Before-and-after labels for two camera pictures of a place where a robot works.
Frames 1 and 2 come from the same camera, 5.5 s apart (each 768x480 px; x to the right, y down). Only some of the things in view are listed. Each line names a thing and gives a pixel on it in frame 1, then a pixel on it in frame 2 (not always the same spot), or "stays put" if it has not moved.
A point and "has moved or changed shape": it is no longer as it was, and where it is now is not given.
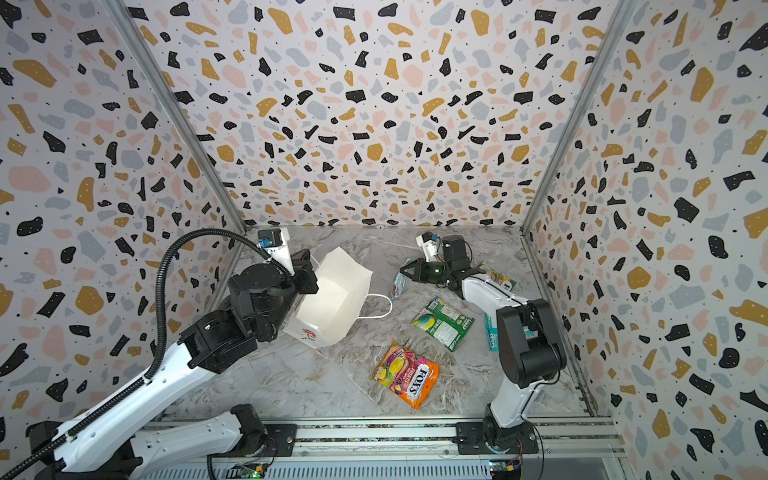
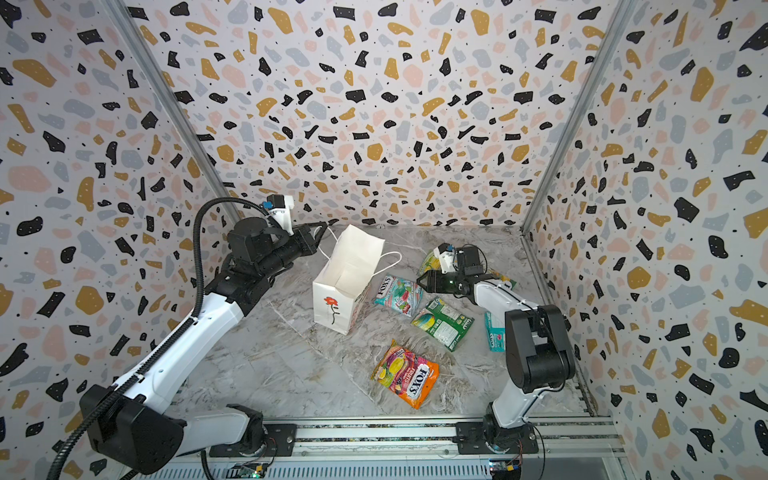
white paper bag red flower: x=322 y=318 → x=354 y=261
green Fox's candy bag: x=497 y=277 stays put
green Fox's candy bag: x=444 y=322 stays put
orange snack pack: x=408 y=375 stays put
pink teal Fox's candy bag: x=400 y=282 has moved or changed shape
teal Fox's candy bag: x=493 y=334 stays put
